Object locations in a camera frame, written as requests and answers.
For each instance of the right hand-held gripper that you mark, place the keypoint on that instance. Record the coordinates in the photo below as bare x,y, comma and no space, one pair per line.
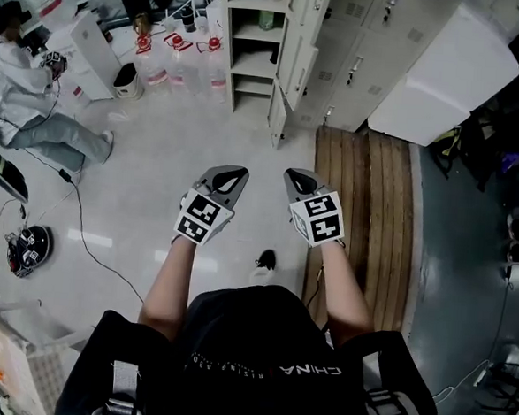
318,219

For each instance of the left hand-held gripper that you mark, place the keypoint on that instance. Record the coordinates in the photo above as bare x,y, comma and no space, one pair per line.
203,218

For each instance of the grey metal locker door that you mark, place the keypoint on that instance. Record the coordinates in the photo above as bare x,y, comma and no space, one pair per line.
298,67
311,2
278,119

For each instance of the white locker cabinet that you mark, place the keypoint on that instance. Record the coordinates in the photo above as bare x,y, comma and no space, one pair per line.
386,47

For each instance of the person's left forearm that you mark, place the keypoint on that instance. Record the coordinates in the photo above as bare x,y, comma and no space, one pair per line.
170,284

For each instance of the person's right forearm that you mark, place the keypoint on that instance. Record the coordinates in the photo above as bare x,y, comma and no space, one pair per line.
346,297

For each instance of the wooden slatted platform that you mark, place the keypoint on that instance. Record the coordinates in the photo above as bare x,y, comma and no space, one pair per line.
365,218

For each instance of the person's black shoe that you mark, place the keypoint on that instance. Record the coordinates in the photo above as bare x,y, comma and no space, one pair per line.
267,258

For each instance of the person's white trousers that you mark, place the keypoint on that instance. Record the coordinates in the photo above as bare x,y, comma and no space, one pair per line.
260,277

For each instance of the clear water bottle red cap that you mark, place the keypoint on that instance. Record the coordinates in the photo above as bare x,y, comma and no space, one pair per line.
213,72
180,68
151,68

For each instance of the small black pouch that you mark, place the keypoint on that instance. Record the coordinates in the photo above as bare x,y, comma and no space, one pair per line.
274,54

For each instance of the beige waste bin black liner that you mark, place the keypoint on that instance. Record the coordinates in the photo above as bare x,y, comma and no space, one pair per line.
128,84

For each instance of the yellow black bag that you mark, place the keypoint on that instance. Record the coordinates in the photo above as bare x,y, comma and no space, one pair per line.
447,146

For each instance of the black power adapter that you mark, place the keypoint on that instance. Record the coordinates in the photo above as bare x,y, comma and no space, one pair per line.
65,175

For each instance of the black tumbler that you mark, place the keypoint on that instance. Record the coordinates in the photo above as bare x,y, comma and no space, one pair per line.
188,20

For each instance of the green glass jar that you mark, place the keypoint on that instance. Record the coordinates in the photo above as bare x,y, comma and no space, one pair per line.
266,21

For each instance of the person's black t-shirt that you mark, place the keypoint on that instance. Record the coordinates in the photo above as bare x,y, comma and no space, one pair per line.
249,356

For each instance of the brown woven object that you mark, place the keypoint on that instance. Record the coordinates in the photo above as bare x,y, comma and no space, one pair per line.
140,23

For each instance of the tall white box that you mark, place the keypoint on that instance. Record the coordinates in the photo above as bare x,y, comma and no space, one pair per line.
86,52

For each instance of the black round floor device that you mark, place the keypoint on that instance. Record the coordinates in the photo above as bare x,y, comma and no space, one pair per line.
30,250

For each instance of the purple bag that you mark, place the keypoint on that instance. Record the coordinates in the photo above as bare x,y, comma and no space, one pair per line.
517,159

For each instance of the clear water jug red label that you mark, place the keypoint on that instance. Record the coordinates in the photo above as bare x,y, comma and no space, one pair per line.
52,3

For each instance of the white plastic bag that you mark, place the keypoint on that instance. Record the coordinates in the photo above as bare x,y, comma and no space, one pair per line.
11,340

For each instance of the group of black metal chairs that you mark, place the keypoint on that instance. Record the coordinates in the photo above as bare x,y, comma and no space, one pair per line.
503,396

